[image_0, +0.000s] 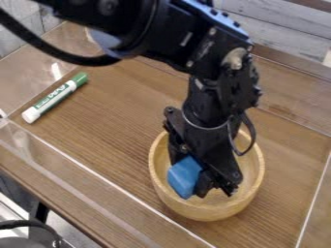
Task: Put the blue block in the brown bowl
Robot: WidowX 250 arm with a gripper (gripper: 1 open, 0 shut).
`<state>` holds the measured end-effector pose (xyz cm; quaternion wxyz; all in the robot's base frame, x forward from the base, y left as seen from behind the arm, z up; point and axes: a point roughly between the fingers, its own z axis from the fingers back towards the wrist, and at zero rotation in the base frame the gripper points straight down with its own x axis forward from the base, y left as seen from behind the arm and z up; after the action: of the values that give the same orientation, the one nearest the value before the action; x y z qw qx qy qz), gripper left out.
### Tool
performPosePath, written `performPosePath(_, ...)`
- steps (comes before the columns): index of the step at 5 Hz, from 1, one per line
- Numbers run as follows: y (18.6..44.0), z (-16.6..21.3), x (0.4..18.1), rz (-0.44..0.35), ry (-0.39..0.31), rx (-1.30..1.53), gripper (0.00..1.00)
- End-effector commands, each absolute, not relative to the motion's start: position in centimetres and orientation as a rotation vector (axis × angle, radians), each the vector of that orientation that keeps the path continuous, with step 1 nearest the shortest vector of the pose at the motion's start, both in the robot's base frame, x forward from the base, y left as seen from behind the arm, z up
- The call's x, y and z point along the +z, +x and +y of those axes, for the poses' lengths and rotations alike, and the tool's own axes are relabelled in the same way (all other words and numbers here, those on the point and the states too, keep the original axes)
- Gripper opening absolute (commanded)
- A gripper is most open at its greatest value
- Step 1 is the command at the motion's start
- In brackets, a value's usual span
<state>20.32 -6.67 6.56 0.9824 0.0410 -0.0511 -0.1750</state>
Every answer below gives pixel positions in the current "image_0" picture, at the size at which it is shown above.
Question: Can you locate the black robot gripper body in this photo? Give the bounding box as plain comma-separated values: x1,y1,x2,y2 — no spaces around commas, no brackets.
161,106,242,182

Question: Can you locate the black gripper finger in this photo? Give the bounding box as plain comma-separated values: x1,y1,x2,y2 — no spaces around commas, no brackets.
208,161,242,197
193,170,222,198

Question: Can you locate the blue rectangular block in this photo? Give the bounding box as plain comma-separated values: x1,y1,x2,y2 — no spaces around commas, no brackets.
166,156,201,200

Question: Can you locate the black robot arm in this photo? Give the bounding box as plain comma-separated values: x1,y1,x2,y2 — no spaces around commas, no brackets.
33,0,261,198

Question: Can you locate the light brown wooden bowl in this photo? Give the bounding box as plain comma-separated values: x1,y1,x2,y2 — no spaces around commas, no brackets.
148,131,265,222

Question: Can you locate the green and white marker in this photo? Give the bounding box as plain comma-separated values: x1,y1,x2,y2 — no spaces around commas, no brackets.
21,72,88,124

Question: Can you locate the black table frame bracket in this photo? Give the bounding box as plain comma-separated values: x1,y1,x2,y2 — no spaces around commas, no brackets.
23,200,69,248

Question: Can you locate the black cable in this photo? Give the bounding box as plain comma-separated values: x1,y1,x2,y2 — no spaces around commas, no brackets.
0,8,126,68

